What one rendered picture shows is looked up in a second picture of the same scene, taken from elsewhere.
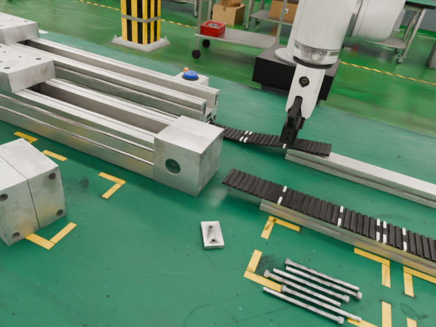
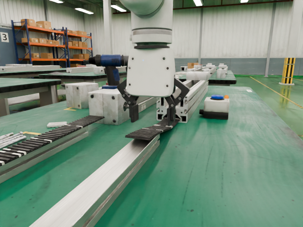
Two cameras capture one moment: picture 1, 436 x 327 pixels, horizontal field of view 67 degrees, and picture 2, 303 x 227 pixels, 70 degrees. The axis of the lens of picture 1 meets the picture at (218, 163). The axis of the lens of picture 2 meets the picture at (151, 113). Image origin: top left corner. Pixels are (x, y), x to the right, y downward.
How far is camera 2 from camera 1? 0.92 m
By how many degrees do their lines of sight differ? 82
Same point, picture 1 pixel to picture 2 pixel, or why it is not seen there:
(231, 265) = (34, 129)
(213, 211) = not seen: hidden behind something
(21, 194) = (70, 89)
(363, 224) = (25, 146)
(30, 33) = (201, 77)
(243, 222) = not seen: hidden behind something
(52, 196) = (77, 96)
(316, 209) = (52, 133)
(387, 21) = not seen: outside the picture
